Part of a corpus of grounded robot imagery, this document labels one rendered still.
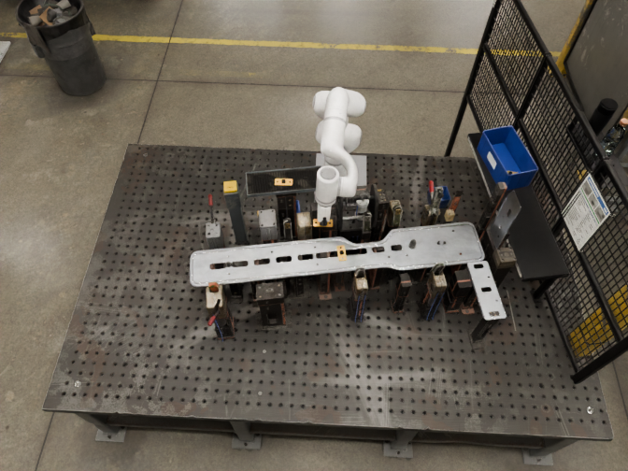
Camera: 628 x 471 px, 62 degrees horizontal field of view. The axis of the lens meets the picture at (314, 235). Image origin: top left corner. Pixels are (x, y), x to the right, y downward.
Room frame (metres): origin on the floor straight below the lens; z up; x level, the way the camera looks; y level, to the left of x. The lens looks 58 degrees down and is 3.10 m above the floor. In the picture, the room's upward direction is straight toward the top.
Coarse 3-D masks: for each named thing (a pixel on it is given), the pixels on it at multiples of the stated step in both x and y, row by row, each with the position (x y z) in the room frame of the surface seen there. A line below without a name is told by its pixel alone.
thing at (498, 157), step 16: (496, 128) 1.89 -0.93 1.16; (512, 128) 1.89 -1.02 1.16; (480, 144) 1.85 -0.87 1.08; (496, 144) 1.90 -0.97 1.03; (512, 144) 1.85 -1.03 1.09; (496, 160) 1.70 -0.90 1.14; (512, 160) 1.79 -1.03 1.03; (528, 160) 1.70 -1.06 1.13; (496, 176) 1.65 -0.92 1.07; (512, 176) 1.59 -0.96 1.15; (528, 176) 1.61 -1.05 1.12
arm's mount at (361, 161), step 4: (320, 156) 2.01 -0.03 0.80; (352, 156) 2.01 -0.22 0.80; (356, 156) 2.01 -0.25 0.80; (360, 156) 2.01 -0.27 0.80; (364, 156) 2.01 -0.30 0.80; (316, 160) 1.98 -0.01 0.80; (320, 160) 1.98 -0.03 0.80; (356, 160) 1.99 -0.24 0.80; (360, 160) 1.99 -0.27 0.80; (364, 160) 1.99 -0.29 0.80; (316, 164) 1.95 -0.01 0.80; (320, 164) 1.95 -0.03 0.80; (356, 164) 1.95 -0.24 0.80; (360, 164) 1.95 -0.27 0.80; (364, 164) 1.95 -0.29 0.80; (360, 168) 1.92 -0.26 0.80; (364, 168) 1.92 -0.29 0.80; (360, 172) 1.90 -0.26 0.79; (364, 172) 1.90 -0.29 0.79; (360, 176) 1.87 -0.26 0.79; (364, 176) 1.87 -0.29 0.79; (360, 180) 1.84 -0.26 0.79; (364, 180) 1.84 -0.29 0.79; (360, 184) 1.81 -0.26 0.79; (364, 184) 1.81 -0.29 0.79; (344, 204) 1.73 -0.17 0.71
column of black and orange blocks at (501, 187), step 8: (496, 184) 1.51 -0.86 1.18; (504, 184) 1.50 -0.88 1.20; (496, 192) 1.48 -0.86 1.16; (504, 192) 1.47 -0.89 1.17; (496, 200) 1.47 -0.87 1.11; (488, 208) 1.49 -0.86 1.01; (496, 208) 1.47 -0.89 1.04; (488, 216) 1.47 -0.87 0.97; (480, 224) 1.48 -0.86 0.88; (488, 224) 1.47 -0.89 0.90; (480, 232) 1.47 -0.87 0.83
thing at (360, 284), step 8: (360, 280) 1.07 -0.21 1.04; (352, 288) 1.09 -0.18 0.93; (360, 288) 1.03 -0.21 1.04; (352, 296) 1.09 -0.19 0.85; (360, 296) 1.03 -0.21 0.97; (352, 304) 1.07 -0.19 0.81; (360, 304) 1.04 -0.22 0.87; (352, 312) 1.03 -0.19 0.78; (360, 312) 1.04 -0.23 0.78; (352, 320) 1.03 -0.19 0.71; (360, 320) 1.03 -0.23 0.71
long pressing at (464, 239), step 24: (312, 240) 1.31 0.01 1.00; (336, 240) 1.31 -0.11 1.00; (384, 240) 1.31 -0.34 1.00; (408, 240) 1.31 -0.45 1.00; (432, 240) 1.31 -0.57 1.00; (456, 240) 1.31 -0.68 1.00; (192, 264) 1.17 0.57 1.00; (264, 264) 1.17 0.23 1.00; (288, 264) 1.17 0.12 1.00; (312, 264) 1.18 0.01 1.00; (336, 264) 1.18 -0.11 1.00; (360, 264) 1.18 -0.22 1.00; (384, 264) 1.18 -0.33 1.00; (408, 264) 1.18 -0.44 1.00; (432, 264) 1.18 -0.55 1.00; (456, 264) 1.19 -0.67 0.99
